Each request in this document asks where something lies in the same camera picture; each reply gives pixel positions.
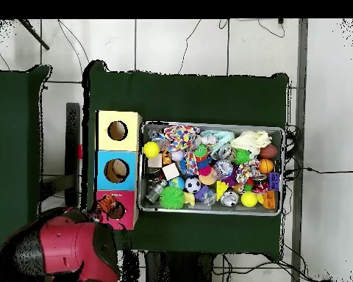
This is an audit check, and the orange striped tiger plush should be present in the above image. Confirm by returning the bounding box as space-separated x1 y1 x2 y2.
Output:
95 193 120 215

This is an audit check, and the silver mesh bin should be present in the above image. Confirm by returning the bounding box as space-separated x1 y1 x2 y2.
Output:
137 120 286 217

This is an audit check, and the wooden box with three holes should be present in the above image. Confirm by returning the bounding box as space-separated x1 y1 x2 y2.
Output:
92 109 143 231

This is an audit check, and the wooden cube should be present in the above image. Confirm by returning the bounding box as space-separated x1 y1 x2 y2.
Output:
161 162 181 181

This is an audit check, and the polka dot cloth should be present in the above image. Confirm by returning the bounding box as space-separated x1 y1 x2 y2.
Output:
163 124 202 176

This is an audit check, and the green-headed spiky caterpillar toy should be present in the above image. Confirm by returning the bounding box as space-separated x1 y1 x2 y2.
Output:
193 143 218 186

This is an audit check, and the large yellow ball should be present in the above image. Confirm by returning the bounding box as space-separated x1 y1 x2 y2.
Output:
143 141 160 159

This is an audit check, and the blue globe ball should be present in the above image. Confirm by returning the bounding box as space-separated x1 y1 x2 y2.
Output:
168 176 185 190

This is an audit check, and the small soccer ball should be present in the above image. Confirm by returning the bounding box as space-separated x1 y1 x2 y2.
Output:
184 176 202 194

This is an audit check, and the large green spiky ball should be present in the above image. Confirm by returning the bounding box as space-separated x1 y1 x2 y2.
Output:
159 185 185 210

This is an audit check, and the dark green tablecloth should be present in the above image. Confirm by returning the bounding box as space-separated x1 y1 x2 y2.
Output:
80 59 290 261

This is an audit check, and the cream knitted cloth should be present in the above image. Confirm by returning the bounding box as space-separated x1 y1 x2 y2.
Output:
229 130 272 156

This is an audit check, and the small orange basketball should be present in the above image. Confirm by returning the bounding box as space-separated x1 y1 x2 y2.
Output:
258 158 275 175

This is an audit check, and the purple plastic block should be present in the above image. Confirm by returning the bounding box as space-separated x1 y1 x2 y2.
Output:
267 172 281 192

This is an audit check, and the black stand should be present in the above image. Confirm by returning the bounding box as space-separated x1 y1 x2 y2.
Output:
65 102 81 206

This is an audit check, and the green-covered side table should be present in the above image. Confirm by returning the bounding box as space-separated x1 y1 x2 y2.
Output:
0 64 54 254

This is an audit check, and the black rod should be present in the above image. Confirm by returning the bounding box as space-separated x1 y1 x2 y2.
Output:
17 18 50 51

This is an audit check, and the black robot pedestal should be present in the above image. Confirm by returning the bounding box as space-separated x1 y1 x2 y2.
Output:
143 250 215 282

